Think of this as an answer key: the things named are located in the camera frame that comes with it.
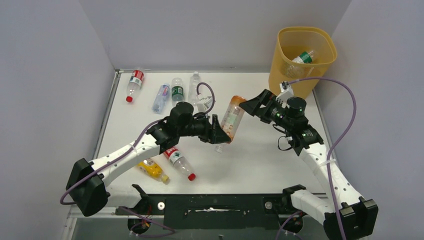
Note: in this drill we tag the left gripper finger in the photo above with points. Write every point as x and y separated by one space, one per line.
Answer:
216 129
219 139

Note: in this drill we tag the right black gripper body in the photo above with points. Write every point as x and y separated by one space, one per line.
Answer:
263 107

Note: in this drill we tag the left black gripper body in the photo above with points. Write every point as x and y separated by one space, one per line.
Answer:
200 128

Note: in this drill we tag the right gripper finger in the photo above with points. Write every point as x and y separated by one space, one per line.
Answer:
265 116
258 106

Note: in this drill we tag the orange soda bottle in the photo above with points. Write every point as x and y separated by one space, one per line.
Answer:
231 120

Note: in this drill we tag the red label bottle red cap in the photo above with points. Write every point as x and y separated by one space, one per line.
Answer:
179 162

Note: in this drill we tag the clear unlabelled bottle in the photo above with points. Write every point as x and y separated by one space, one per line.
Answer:
195 79

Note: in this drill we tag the clear bottle green white label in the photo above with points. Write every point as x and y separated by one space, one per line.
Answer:
306 57

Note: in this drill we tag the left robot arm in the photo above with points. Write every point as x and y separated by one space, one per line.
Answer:
88 180

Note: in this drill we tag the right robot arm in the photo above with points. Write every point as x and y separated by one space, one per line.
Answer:
346 214

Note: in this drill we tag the clear bottle dark green label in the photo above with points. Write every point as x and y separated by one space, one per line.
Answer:
177 91

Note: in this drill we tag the clear bottle blue purple label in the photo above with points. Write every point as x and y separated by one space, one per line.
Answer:
161 98

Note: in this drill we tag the yellow juice bottle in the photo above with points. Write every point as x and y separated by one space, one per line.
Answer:
153 170

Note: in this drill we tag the clear bottle red label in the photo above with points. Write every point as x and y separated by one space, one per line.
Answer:
134 85

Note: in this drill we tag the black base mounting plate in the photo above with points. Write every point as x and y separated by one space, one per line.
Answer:
219 211

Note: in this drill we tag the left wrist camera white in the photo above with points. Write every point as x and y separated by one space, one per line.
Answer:
203 103

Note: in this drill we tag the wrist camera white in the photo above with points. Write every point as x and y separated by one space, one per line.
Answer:
286 92
203 103

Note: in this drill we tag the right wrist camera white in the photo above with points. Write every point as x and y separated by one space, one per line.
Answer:
286 92

